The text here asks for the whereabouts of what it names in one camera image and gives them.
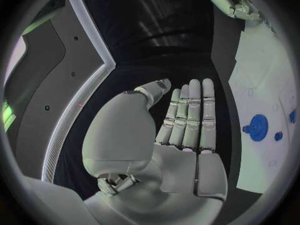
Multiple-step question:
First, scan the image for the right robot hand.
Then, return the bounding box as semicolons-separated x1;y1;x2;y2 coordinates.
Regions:
203;0;262;22

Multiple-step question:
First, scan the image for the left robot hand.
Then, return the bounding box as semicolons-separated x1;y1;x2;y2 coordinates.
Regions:
81;78;229;225

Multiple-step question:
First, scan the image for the white task board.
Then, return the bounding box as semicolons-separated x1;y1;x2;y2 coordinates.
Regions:
227;19;299;194

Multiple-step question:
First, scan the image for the blue gear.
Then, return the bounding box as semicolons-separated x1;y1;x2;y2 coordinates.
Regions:
248;113;270;142

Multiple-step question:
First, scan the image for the blue block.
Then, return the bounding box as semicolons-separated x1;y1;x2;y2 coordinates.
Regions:
288;109;299;124

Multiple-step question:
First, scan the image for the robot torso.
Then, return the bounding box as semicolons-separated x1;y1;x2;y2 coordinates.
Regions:
3;0;118;185

